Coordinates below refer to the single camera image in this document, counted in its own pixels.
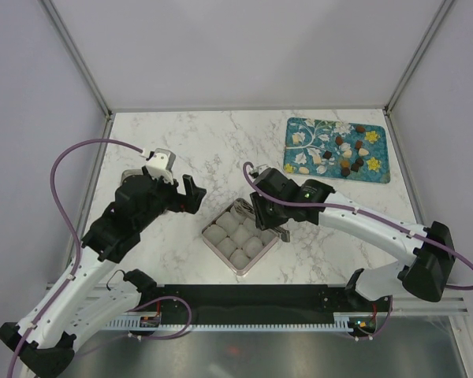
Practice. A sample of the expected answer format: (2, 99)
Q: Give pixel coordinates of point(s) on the dark square chocolate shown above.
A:
(327, 154)

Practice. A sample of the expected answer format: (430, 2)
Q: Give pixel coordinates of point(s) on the teal floral tray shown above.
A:
(320, 135)

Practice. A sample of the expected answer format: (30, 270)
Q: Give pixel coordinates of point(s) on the right aluminium frame post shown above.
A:
(419, 53)

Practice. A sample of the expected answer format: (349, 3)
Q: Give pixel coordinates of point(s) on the pink chocolate tin box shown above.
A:
(234, 238)

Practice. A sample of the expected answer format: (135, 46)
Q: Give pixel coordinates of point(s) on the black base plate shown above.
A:
(260, 303)

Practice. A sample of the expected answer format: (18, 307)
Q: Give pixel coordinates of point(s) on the white cable duct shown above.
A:
(138, 323)

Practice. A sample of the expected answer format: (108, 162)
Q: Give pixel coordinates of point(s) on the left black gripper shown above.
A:
(188, 202)

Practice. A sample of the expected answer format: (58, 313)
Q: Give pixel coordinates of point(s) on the white bar chocolate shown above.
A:
(316, 158)

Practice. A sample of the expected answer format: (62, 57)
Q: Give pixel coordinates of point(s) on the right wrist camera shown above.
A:
(256, 171)

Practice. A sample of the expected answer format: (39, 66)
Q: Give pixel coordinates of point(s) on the white heart chocolate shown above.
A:
(363, 152)

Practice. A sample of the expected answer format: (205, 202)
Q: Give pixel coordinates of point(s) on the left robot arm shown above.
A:
(47, 339)

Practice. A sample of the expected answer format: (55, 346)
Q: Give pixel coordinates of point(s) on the left aluminium frame post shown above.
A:
(73, 51)

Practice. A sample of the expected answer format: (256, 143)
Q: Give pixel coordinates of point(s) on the metal tweezers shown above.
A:
(281, 233)

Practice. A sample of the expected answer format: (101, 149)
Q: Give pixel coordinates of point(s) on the aluminium frame post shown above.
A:
(419, 53)
(73, 51)

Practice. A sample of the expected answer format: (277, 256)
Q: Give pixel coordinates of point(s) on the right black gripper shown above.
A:
(262, 220)

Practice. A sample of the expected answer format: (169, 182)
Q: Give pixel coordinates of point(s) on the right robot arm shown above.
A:
(422, 262)

